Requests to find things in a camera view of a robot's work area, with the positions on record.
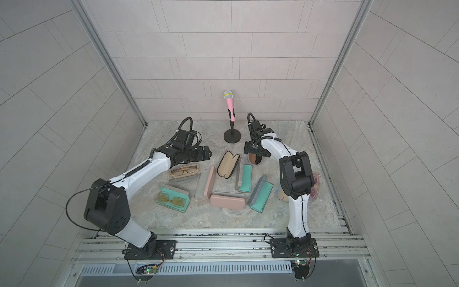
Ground left circuit board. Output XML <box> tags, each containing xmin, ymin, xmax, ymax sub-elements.
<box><xmin>136</xmin><ymin>264</ymin><xmax>161</xmax><ymax>275</ymax></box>

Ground right circuit board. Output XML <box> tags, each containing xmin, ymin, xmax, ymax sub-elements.
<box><xmin>290</xmin><ymin>260</ymin><xmax>310</xmax><ymax>281</ymax></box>

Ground pink toy microphone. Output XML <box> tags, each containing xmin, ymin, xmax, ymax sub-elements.
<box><xmin>224</xmin><ymin>90</ymin><xmax>235</xmax><ymax>122</ymax></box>

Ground pink closed glasses case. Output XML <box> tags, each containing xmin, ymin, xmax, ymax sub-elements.
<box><xmin>210</xmin><ymin>194</ymin><xmax>246</xmax><ymax>210</ymax></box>

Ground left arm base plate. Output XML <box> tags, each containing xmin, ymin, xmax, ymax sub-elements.
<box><xmin>122</xmin><ymin>240</ymin><xmax>177</xmax><ymax>260</ymax></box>

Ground aluminium mounting rail frame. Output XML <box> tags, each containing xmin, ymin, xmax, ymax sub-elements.
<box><xmin>62</xmin><ymin>226</ymin><xmax>377</xmax><ymax>287</ymax></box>

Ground pink grey case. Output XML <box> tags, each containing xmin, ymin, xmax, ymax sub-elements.
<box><xmin>194</xmin><ymin>166</ymin><xmax>216</xmax><ymax>200</ymax></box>

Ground circuit board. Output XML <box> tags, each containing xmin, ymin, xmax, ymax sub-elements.
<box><xmin>136</xmin><ymin>264</ymin><xmax>161</xmax><ymax>275</ymax></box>
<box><xmin>290</xmin><ymin>260</ymin><xmax>310</xmax><ymax>281</ymax></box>

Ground blue case beige lining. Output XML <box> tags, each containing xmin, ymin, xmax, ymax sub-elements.
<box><xmin>277</xmin><ymin>172</ymin><xmax>320</xmax><ymax>203</ymax></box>

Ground brown black glasses case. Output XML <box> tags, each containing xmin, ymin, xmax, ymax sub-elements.
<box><xmin>249</xmin><ymin>153</ymin><xmax>262</xmax><ymax>165</ymax></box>

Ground black case beige lining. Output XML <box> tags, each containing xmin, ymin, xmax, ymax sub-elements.
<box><xmin>217</xmin><ymin>151</ymin><xmax>240</xmax><ymax>179</ymax></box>

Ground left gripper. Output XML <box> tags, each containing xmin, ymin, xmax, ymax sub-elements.
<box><xmin>182</xmin><ymin>145</ymin><xmax>215</xmax><ymax>163</ymax></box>

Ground beige case with glasses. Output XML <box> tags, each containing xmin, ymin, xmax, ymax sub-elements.
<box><xmin>169</xmin><ymin>163</ymin><xmax>201</xmax><ymax>182</ymax></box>

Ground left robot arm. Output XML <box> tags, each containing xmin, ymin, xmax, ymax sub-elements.
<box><xmin>83</xmin><ymin>127</ymin><xmax>212</xmax><ymax>259</ymax></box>

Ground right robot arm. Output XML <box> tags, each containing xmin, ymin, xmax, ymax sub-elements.
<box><xmin>244</xmin><ymin>112</ymin><xmax>315</xmax><ymax>255</ymax></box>

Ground mint case yellow glasses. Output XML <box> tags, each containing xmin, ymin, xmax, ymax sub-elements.
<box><xmin>155</xmin><ymin>185</ymin><xmax>190</xmax><ymax>213</ymax></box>

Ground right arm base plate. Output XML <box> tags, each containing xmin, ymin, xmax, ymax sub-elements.
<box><xmin>267</xmin><ymin>238</ymin><xmax>320</xmax><ymax>259</ymax></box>

